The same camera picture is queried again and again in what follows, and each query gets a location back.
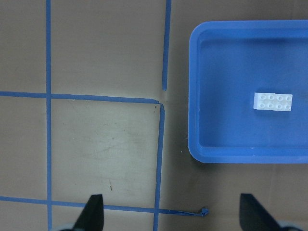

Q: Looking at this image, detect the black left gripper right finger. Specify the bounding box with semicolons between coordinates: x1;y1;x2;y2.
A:
240;193;285;231

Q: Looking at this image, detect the blue plastic tray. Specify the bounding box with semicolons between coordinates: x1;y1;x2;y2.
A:
188;20;308;164

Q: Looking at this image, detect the white block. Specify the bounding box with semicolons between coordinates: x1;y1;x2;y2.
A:
273;94;293;112
253;92;275;110

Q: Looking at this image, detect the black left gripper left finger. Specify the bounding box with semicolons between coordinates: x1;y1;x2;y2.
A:
72;194;104;231

